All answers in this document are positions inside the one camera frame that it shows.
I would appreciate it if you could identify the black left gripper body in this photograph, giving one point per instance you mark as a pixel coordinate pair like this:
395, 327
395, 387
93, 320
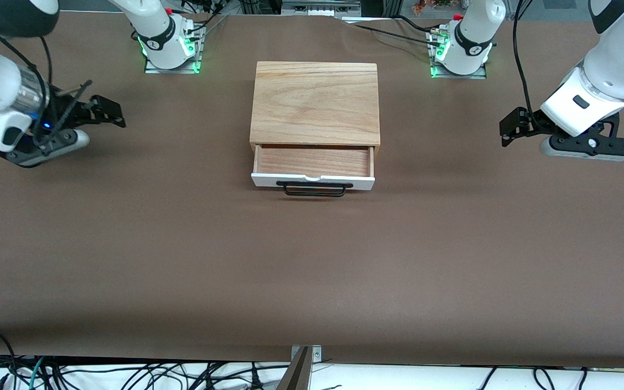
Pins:
532, 124

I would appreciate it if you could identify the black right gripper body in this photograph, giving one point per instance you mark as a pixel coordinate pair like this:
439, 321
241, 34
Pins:
71, 112

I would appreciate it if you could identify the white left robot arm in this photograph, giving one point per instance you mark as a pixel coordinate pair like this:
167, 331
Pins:
615, 65

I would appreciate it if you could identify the light wooden drawer cabinet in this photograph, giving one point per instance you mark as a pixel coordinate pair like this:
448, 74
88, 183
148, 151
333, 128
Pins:
314, 103

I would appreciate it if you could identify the orange flower decoration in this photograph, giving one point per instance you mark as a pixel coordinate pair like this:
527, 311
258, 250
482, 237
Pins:
431, 5

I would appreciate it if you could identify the grey electronics box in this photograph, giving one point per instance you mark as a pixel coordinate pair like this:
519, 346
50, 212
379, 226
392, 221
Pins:
320, 8

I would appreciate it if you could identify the brown table cover sheet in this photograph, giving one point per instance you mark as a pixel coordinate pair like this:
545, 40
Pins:
312, 271

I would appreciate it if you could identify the grey slanted metal bar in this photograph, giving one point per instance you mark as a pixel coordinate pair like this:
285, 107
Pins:
296, 376

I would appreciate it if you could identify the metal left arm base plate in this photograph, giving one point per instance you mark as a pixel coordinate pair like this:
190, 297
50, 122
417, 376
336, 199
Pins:
477, 75

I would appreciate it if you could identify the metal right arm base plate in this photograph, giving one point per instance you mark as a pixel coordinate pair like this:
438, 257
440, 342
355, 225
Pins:
174, 70

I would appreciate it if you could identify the metal clamp bracket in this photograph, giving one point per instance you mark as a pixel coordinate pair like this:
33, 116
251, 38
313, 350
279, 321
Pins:
316, 355

